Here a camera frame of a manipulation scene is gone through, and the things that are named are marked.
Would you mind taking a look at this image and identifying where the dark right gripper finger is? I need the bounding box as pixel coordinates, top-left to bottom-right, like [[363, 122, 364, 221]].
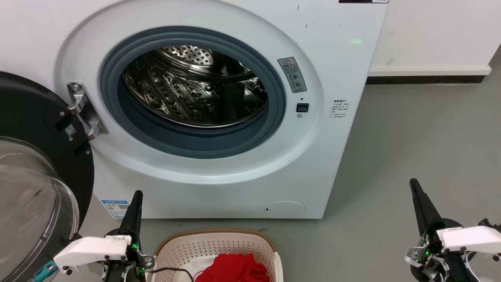
[[409, 178, 445, 236]]

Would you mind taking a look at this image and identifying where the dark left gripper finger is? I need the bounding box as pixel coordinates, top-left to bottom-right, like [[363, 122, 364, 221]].
[[119, 190, 144, 241]]

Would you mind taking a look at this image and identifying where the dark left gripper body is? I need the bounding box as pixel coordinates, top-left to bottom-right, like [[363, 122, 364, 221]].
[[101, 230, 156, 282]]

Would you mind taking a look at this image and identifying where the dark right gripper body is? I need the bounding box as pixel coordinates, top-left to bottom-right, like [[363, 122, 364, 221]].
[[404, 219, 480, 282]]

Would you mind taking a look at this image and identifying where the red cloth garment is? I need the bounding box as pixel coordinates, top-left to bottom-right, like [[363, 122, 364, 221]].
[[195, 253, 270, 282]]

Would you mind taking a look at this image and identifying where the cream perforated laundry basket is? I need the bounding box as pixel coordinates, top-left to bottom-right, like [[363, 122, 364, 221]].
[[151, 229, 284, 282]]

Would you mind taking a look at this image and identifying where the stainless steel washing machine drum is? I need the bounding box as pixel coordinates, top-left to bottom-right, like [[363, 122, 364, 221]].
[[122, 45, 269, 128]]

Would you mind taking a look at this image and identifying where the black round washer door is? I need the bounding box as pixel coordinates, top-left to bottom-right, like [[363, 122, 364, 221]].
[[0, 70, 95, 282]]

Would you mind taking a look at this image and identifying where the blue energy label sticker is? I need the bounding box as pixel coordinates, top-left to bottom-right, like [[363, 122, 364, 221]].
[[101, 200, 130, 219]]

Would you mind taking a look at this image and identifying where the teal connector plug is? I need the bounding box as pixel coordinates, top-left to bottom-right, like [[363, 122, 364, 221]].
[[33, 260, 59, 282]]

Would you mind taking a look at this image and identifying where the grey rubber door gasket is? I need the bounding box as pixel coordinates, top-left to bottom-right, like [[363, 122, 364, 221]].
[[99, 26, 287, 159]]

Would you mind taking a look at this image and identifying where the white front-load washing machine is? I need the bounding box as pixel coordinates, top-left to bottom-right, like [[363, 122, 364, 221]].
[[0, 0, 389, 219]]

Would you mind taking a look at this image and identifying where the silver metal door hinge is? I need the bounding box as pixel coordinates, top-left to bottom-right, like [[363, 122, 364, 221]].
[[67, 82, 109, 141]]

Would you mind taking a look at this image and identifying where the white and black baseboard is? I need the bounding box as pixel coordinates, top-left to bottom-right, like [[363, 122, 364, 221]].
[[366, 65, 492, 85]]

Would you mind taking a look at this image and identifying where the round white filter cover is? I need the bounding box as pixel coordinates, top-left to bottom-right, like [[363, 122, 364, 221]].
[[264, 201, 306, 218]]

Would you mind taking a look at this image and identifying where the grey warning sticker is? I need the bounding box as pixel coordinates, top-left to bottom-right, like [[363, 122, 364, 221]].
[[278, 57, 307, 94]]

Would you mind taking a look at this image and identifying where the thin black cable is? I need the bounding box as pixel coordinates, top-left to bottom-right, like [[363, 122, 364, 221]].
[[150, 267, 195, 282]]

